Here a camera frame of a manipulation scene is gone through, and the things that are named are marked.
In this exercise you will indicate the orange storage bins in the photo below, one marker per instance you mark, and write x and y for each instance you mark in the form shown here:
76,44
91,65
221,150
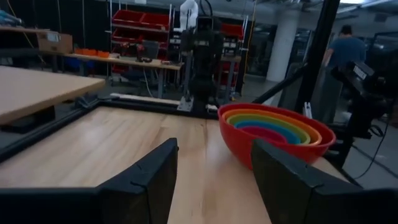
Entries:
90,52

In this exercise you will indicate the small white plastic piece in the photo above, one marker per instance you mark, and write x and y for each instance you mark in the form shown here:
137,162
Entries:
307,110

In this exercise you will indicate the long wooden workbench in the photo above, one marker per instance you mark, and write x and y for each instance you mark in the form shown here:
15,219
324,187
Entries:
130,61

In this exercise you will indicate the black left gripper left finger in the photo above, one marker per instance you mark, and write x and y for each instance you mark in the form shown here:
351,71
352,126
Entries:
140,199

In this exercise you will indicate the white round pillar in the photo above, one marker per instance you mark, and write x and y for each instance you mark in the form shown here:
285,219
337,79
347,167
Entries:
281,46

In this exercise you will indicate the small pink plastic bowl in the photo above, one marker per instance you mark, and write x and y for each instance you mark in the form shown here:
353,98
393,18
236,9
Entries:
264,134

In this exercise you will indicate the large red plastic bowl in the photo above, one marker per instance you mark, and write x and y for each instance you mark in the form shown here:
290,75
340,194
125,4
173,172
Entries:
239,140

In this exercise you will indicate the brown cardboard box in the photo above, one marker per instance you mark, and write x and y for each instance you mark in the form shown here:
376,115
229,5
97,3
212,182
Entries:
56,42

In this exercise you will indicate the light wooden desk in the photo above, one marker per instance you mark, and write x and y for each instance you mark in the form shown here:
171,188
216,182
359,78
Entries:
37,90

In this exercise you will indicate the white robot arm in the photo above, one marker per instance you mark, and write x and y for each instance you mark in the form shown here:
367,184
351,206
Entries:
189,12

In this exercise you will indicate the blue plastic bowl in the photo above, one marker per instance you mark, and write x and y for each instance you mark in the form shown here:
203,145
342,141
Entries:
270,125

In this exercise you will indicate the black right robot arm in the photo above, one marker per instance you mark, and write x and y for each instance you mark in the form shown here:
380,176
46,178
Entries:
203,84

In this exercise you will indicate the metal rack with red bins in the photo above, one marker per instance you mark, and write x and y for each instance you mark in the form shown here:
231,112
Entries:
231,29
140,20

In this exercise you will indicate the grey metal mounting plate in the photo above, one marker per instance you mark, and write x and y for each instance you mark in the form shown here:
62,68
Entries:
185,104

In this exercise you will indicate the green plastic bowl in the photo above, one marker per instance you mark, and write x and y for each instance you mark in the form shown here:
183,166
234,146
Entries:
264,118

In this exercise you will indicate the black metal table frame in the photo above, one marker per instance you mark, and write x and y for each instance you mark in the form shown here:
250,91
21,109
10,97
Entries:
46,130

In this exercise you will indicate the orange plastic bowl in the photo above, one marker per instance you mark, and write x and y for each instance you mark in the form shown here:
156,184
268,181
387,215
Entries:
264,112

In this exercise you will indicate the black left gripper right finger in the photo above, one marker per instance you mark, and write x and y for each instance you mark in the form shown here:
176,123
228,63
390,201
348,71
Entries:
295,199

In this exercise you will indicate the person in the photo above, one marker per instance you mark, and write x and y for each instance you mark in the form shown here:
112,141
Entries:
346,48

